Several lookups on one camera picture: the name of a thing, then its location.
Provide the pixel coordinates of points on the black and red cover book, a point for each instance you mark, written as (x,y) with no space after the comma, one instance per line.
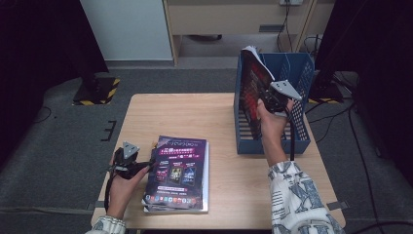
(251,97)

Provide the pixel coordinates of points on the person's left hand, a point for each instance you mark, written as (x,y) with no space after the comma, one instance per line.
(121,195)

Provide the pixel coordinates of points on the beige wooden desk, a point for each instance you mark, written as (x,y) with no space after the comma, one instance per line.
(227,19)

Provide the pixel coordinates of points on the white cabinet panel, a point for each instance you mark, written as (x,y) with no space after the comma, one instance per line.
(126,29)

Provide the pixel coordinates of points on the grey desk label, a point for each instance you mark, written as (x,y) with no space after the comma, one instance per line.
(271,28)

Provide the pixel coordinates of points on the grey tape piece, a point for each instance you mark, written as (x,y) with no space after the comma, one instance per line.
(95,205)
(337,205)

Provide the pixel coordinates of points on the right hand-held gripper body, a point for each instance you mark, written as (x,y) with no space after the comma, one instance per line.
(279,100)

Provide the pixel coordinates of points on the person's right hand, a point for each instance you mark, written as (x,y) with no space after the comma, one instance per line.
(272,130)

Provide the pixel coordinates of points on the blue plastic file rack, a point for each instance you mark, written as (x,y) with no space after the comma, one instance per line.
(251,148)

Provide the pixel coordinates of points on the white power strip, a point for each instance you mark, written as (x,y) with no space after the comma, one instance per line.
(290,2)

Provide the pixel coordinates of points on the black stand base striped tape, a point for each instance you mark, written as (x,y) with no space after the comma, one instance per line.
(97,92)
(324,92)

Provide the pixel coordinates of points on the black curtain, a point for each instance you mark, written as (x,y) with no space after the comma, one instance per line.
(39,48)
(383,65)

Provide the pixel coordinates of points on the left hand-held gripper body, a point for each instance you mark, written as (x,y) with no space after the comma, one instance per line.
(125,167)

